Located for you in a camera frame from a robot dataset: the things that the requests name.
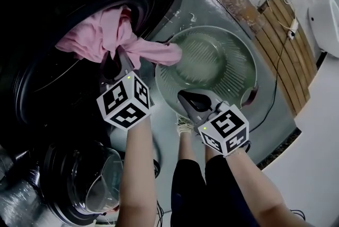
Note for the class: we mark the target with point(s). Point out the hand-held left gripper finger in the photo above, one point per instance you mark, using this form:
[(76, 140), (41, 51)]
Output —
[(104, 66), (125, 62)]

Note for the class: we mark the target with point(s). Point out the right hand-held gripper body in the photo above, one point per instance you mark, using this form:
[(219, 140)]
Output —
[(225, 127)]

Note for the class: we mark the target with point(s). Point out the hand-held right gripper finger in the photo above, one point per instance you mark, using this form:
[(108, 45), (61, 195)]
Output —
[(213, 100), (194, 115)]

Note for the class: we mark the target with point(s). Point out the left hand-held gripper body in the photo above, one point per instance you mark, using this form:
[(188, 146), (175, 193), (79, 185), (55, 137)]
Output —
[(124, 102)]

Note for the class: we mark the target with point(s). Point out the pink clothes garment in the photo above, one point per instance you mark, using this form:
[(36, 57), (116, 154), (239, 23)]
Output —
[(106, 35)]

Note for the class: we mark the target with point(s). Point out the pale green laundry basket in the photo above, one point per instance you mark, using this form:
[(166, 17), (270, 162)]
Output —
[(212, 61)]

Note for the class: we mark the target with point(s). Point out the black washing machine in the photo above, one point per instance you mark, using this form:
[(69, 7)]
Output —
[(148, 8)]

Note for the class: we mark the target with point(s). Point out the person's left forearm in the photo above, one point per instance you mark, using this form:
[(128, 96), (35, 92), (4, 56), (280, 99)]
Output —
[(137, 167)]

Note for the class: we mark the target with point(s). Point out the person's right forearm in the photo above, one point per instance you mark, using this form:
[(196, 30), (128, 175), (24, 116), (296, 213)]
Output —
[(254, 186)]

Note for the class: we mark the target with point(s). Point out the person's left shoe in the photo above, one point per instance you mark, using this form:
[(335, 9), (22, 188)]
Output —
[(184, 126)]

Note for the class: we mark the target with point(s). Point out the person's right leg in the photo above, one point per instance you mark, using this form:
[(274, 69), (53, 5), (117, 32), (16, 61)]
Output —
[(213, 151)]

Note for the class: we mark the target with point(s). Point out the person's leg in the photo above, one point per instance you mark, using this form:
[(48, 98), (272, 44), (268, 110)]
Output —
[(213, 151), (187, 146)]

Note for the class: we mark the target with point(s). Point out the person's left leg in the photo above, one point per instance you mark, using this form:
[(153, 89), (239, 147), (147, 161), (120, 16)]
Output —
[(187, 146)]

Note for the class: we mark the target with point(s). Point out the person's black shorts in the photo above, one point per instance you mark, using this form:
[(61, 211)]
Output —
[(190, 188)]

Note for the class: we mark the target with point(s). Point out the wooden slat mat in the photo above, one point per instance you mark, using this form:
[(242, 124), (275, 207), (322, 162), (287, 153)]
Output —
[(286, 56)]

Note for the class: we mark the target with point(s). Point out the white power strip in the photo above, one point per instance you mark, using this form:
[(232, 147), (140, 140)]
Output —
[(292, 29)]

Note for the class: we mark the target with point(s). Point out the white toilet with open lid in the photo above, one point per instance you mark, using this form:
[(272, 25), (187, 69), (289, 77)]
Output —
[(325, 27)]

